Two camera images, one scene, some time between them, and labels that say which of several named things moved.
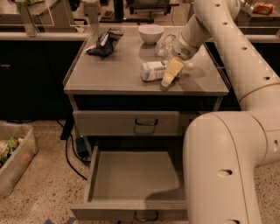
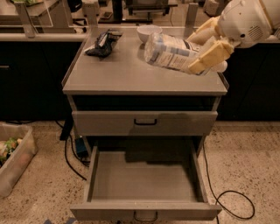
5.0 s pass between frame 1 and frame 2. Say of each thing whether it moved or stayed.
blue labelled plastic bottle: moved
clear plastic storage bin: stayed
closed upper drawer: stayed
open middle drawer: stayed
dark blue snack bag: stayed
